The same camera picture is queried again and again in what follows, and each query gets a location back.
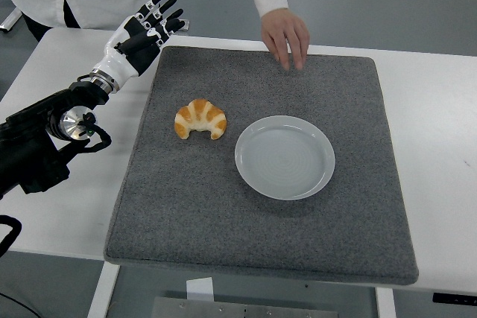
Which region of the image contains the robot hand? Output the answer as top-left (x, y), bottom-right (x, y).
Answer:
top-left (92, 0), bottom-right (186, 83)

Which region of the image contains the croissant bread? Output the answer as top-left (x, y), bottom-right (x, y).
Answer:
top-left (174, 98), bottom-right (228, 141)

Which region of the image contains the light grey round plate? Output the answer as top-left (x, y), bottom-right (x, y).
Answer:
top-left (234, 115), bottom-right (336, 202)

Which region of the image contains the white furniture foot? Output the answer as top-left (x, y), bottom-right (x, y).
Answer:
top-left (0, 8), bottom-right (22, 34)

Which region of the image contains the person's hand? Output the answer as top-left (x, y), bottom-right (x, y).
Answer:
top-left (260, 7), bottom-right (311, 71)

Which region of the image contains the grey felt mat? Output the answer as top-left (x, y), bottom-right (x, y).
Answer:
top-left (103, 45), bottom-right (420, 286)

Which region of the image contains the white table leg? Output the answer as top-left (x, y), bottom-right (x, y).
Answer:
top-left (86, 261), bottom-right (121, 318)
top-left (374, 287), bottom-right (397, 318)

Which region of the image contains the white paper strip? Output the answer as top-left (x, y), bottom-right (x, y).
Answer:
top-left (186, 277), bottom-right (215, 302)

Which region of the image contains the black table control panel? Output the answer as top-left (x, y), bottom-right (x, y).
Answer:
top-left (432, 291), bottom-right (477, 304)

